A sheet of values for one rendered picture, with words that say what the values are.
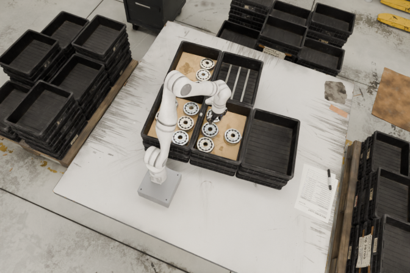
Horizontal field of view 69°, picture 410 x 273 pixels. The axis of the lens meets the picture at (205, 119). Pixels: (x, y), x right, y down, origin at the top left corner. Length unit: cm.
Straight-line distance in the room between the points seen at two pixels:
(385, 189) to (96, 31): 271
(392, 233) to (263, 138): 109
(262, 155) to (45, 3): 321
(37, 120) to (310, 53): 246
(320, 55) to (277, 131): 138
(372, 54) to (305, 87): 179
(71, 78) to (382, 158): 271
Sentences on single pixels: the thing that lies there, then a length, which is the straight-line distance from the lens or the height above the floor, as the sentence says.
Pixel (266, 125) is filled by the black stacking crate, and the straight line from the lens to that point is 197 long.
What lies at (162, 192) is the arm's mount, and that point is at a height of 80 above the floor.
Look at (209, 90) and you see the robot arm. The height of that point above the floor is 135.
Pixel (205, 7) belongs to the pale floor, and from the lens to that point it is 395.
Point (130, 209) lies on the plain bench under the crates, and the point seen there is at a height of 70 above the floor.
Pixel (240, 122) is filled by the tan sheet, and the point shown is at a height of 83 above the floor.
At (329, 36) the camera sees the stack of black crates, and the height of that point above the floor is 49.
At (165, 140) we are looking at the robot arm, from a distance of 140.
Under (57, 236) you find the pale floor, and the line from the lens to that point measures 267.
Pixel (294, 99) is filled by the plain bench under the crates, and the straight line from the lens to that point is 232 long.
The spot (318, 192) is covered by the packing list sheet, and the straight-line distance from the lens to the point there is 205.
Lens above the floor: 248
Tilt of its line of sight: 59 degrees down
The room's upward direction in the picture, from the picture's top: 9 degrees clockwise
